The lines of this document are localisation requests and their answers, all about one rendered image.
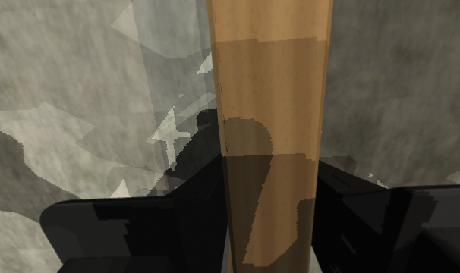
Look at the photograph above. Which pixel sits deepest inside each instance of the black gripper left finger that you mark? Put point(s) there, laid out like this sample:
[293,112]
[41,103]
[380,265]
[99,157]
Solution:
[188,225]

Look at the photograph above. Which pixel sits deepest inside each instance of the brown wooden board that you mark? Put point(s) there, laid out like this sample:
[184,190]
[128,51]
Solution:
[269,66]

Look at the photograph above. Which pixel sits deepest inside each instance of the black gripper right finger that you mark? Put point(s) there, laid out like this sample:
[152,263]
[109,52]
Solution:
[362,227]

